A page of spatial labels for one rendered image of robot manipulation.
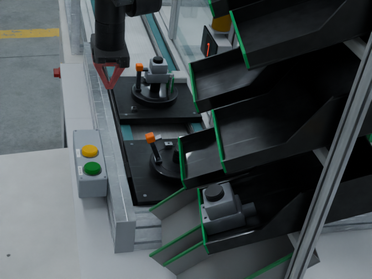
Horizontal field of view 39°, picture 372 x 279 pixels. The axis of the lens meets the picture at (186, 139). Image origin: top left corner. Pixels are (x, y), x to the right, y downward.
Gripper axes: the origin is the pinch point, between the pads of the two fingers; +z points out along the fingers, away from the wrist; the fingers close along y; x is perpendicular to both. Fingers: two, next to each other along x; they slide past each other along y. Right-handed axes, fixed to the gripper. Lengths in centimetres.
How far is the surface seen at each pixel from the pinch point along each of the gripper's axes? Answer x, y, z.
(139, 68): -12.9, 38.2, 17.9
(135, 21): -23, 106, 34
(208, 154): -16.1, -20.6, 3.2
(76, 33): 2, 87, 30
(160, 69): -18.9, 37.2, 17.8
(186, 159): -12.4, -19.6, 4.8
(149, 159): -11.3, 8.4, 27.4
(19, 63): 33, 239, 125
